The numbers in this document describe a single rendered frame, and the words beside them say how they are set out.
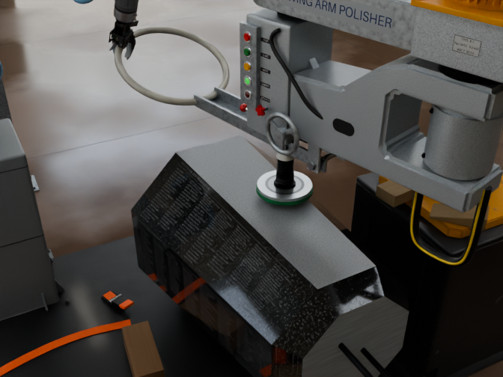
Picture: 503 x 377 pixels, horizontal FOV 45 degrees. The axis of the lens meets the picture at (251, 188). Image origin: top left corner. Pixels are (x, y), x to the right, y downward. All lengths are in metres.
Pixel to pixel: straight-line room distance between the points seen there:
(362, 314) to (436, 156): 0.59
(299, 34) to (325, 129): 0.31
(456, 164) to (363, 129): 0.30
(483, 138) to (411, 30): 0.34
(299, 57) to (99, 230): 2.00
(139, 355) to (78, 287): 0.70
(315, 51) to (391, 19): 0.43
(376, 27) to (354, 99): 0.24
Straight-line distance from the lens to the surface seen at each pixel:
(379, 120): 1.80
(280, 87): 2.02
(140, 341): 2.75
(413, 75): 1.69
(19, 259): 3.00
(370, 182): 2.62
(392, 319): 2.17
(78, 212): 3.82
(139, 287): 3.18
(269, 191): 2.29
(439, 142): 1.72
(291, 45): 1.95
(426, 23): 1.61
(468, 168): 1.74
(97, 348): 2.92
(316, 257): 2.07
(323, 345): 2.01
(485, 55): 1.55
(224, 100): 2.52
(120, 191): 3.95
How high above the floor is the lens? 2.11
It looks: 33 degrees down
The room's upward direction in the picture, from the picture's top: straight up
